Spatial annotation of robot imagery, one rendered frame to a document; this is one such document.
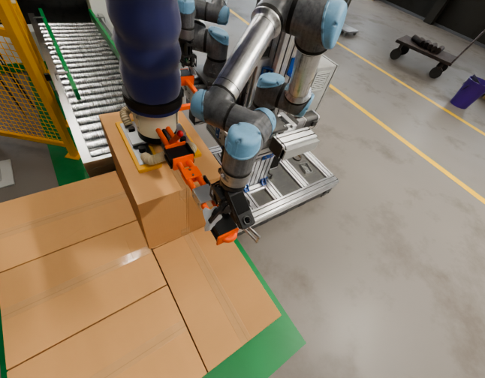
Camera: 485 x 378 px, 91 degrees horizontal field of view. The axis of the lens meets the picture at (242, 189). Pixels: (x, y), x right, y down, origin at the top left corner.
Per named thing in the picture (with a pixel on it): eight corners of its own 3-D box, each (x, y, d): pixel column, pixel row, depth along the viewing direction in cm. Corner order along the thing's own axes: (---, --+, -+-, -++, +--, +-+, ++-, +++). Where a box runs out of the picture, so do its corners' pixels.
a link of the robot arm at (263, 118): (243, 95, 63) (224, 115, 56) (282, 112, 61) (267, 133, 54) (238, 120, 69) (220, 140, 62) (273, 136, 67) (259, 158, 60)
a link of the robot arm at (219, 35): (226, 61, 137) (229, 36, 126) (202, 57, 135) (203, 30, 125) (227, 53, 144) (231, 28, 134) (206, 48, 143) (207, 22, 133)
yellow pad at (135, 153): (115, 125, 116) (113, 116, 112) (137, 121, 120) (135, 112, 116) (139, 174, 100) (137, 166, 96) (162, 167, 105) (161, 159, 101)
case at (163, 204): (115, 169, 149) (97, 114, 118) (177, 153, 167) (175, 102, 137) (149, 249, 122) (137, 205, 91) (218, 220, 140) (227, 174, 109)
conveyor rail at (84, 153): (35, 34, 259) (27, 13, 245) (41, 33, 262) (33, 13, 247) (91, 182, 156) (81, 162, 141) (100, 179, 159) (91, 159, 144)
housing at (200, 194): (191, 196, 86) (191, 188, 82) (207, 190, 89) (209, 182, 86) (199, 211, 83) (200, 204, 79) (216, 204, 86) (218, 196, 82)
